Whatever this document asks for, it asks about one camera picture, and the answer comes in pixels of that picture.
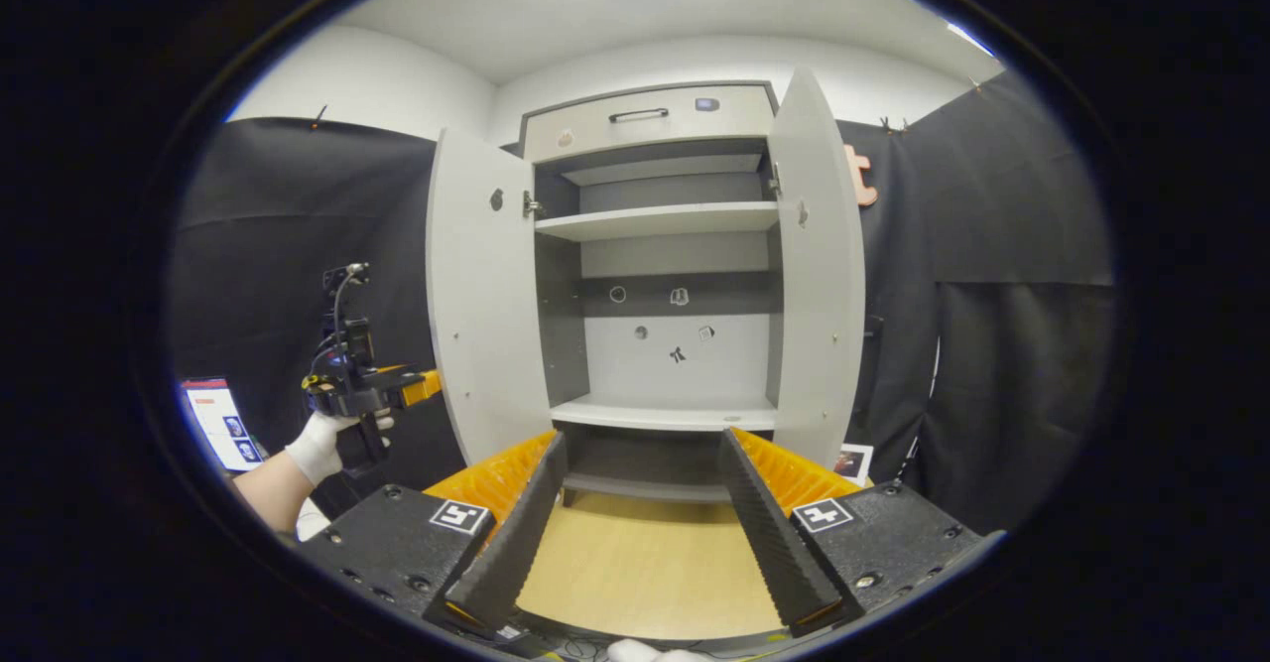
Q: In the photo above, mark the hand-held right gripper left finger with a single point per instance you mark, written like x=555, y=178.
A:
x=516, y=543

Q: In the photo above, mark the white printed poster board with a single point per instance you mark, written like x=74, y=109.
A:
x=213, y=419

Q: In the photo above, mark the metal door hinge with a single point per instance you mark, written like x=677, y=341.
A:
x=774, y=186
x=532, y=205

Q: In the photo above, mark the black backdrop cloth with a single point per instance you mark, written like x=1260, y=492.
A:
x=1012, y=196

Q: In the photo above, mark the grey double-door shoe cabinet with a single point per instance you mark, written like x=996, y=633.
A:
x=675, y=364

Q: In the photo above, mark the stack of books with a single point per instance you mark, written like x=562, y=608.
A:
x=853, y=463

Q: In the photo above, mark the cabinet door with box stickers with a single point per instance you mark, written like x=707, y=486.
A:
x=819, y=295

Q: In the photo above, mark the grey cabinet shelf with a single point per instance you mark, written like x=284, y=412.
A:
x=655, y=412
x=655, y=168
x=655, y=220

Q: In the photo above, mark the grey cabinet drawer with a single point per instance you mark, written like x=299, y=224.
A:
x=645, y=136

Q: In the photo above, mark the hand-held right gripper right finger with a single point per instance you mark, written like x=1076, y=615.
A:
x=784, y=563

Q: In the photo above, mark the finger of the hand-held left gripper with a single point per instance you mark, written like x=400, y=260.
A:
x=425, y=386

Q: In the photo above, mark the cabinet door with checkered sticker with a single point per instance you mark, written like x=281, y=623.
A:
x=486, y=325

